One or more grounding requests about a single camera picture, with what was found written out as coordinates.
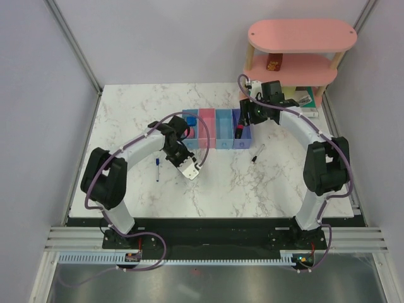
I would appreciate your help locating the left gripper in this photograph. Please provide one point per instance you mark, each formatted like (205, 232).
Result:
(177, 164)

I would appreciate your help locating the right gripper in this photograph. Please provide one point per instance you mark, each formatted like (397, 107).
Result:
(246, 105)

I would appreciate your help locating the light blue drawer bin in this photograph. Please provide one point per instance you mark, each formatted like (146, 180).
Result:
(191, 144)

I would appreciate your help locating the blue white pen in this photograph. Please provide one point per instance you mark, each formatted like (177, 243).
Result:
(157, 162)

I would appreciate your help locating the purple drawer bin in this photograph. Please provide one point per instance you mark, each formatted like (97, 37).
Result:
(244, 142)

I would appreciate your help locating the blue white eraser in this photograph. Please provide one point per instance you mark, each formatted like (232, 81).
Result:
(191, 121)

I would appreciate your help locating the pink drawer bin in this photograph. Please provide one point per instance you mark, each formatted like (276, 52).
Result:
(207, 135)

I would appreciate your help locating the black pen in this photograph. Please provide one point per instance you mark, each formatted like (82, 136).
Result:
(254, 158)

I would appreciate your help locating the pink black highlighter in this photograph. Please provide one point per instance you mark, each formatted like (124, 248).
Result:
(238, 131)

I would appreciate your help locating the pink eraser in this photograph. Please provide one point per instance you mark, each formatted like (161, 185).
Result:
(191, 133)

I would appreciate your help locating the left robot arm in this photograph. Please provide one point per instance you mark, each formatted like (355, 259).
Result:
(105, 177)

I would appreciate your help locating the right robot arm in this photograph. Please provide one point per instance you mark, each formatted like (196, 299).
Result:
(327, 163)

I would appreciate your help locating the yellow cup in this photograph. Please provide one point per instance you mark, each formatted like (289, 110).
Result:
(288, 91)

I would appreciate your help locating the green book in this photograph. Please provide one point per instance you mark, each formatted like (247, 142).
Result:
(305, 99)

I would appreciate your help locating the red small box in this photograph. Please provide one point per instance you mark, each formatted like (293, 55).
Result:
(274, 62)

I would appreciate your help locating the pink three-tier shelf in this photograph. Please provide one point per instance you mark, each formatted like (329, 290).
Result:
(312, 50)

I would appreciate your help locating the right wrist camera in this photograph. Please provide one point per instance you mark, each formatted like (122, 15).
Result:
(255, 88)

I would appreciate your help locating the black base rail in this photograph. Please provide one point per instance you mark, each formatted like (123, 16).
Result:
(271, 233)

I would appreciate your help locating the white cable duct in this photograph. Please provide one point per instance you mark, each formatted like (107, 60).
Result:
(124, 258)

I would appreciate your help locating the aluminium frame rail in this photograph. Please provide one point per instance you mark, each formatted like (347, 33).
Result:
(344, 240)

